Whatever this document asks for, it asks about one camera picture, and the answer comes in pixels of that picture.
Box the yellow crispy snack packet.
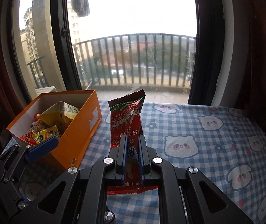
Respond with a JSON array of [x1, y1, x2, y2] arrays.
[[32, 125, 60, 144]]

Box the red cartoon boy snack bag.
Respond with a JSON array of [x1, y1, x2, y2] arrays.
[[20, 113, 46, 145]]

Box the pale yellow snack bag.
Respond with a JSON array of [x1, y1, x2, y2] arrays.
[[38, 101, 80, 133]]

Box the red clear noodle snack bag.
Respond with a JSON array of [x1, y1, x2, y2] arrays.
[[107, 90, 159, 195]]

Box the orange cardboard box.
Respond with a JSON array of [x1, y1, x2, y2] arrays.
[[7, 90, 102, 170]]

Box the blue checked bear tablecloth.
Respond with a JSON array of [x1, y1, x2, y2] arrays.
[[1, 99, 266, 224]]

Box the balcony metal railing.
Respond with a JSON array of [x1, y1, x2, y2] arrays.
[[73, 33, 196, 88]]

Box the black window frame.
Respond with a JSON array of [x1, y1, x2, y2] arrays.
[[50, 0, 82, 91]]

